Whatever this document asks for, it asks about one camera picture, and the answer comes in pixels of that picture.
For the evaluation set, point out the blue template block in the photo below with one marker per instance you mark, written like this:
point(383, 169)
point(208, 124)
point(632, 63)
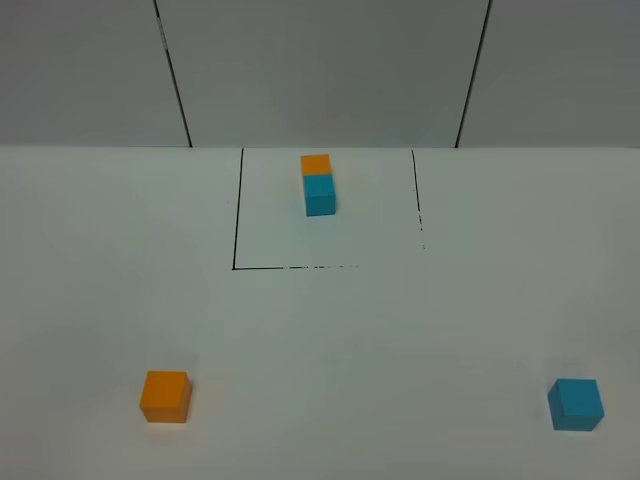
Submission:
point(319, 195)

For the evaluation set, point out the orange template block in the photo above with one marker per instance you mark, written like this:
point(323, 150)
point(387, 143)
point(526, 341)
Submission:
point(317, 164)

